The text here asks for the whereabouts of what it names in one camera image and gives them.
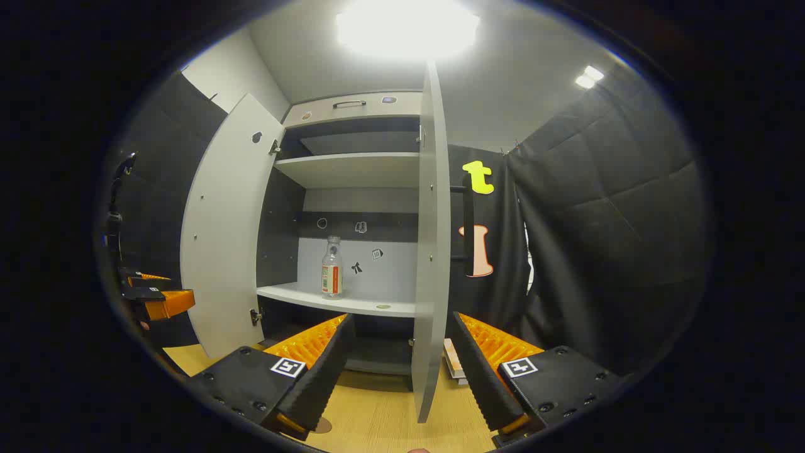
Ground grey cabinet drawer front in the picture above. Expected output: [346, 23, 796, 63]
[283, 91, 423, 128]

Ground black backdrop cloth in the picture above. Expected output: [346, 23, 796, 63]
[448, 143, 532, 337]

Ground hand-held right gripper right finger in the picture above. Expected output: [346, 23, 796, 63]
[450, 311, 626, 449]

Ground grey cabinet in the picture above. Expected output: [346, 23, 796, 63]
[255, 91, 423, 378]

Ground grey cabinet door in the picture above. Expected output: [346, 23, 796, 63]
[412, 61, 475, 423]
[180, 93, 287, 359]

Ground clear plastic bottle orange label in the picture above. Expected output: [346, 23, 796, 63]
[321, 236, 344, 299]

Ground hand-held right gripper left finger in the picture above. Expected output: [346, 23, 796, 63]
[186, 313, 356, 441]

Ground large ceiling light panel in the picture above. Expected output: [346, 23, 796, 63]
[336, 0, 480, 60]

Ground beige cover book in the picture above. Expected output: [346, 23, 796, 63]
[443, 338, 467, 379]

